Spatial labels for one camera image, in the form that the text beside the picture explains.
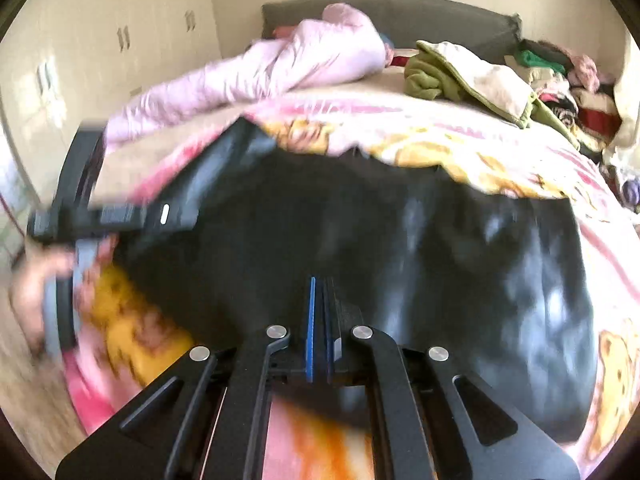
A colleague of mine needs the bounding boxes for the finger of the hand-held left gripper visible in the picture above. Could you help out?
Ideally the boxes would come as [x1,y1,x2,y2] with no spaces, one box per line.
[142,199,201,233]

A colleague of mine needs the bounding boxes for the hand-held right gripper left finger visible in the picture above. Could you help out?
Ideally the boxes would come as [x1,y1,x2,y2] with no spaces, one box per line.
[55,276,317,480]

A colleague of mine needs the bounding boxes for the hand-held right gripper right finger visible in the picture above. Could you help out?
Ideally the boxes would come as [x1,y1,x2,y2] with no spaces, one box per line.
[322,276,583,480]

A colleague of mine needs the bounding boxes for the black glossy garment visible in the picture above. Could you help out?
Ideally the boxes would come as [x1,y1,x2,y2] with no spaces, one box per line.
[115,117,601,443]

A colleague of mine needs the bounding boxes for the pile of mixed clothes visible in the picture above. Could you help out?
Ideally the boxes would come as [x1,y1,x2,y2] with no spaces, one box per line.
[505,37,640,211]

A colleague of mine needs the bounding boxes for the person's left hand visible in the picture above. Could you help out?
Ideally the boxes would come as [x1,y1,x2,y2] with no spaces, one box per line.
[10,237,118,348]

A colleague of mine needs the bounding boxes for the white wardrobe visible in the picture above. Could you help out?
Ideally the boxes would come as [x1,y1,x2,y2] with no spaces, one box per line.
[0,0,223,211]

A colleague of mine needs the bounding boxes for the pale pink quilt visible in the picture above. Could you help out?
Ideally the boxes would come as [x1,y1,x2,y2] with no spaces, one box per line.
[105,2,388,143]

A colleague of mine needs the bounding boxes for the pink printed blanket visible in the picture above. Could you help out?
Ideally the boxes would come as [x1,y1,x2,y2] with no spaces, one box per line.
[62,95,640,480]

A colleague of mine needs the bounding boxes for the green cloth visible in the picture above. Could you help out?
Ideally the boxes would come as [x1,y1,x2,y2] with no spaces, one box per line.
[404,47,466,103]

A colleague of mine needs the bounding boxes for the cream cloth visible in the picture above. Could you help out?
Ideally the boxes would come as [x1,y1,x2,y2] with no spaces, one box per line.
[417,40,581,148]

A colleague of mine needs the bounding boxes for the grey headboard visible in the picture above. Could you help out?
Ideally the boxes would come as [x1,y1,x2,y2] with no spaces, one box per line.
[261,0,523,53]

